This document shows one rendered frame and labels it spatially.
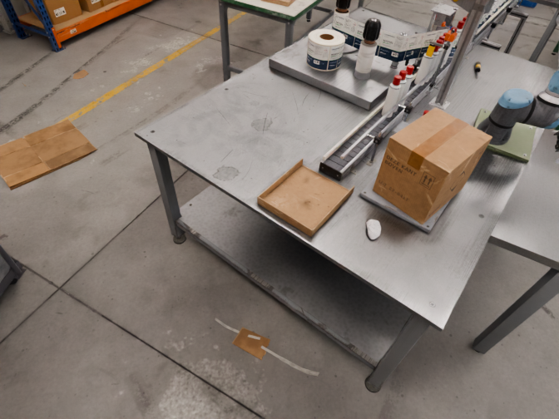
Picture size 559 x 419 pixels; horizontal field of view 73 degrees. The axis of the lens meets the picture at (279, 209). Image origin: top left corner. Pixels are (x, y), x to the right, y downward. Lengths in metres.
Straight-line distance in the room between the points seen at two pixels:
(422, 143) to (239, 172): 0.73
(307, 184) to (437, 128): 0.53
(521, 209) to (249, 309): 1.39
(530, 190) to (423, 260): 0.67
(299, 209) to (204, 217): 0.91
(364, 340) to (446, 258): 0.63
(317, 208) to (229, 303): 0.92
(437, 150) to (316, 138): 0.62
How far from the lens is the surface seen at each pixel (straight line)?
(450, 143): 1.47
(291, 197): 1.51
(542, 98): 2.01
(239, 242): 2.12
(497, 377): 2.35
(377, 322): 1.97
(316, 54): 2.22
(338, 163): 1.62
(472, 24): 2.09
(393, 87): 1.86
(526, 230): 1.74
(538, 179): 2.02
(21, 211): 2.98
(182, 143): 1.78
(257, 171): 1.61
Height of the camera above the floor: 1.93
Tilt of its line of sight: 49 degrees down
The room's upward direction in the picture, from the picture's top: 4 degrees clockwise
